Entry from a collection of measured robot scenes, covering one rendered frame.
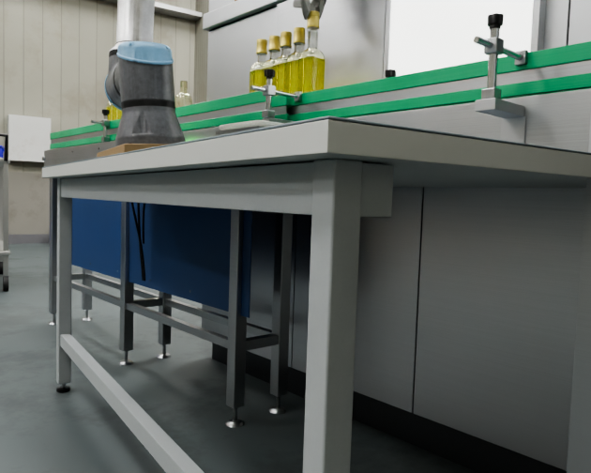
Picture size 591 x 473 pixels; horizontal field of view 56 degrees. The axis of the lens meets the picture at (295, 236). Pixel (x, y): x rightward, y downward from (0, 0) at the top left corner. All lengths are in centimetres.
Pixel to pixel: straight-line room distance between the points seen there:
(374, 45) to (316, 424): 121
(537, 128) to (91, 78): 735
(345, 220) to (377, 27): 111
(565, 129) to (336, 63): 82
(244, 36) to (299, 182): 156
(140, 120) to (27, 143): 650
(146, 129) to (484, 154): 76
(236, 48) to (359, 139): 167
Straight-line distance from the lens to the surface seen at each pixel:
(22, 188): 783
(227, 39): 227
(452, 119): 123
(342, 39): 174
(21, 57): 801
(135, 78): 126
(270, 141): 62
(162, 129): 123
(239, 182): 78
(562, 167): 83
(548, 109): 113
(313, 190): 61
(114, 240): 236
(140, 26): 144
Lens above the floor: 67
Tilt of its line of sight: 4 degrees down
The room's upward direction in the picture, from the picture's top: 2 degrees clockwise
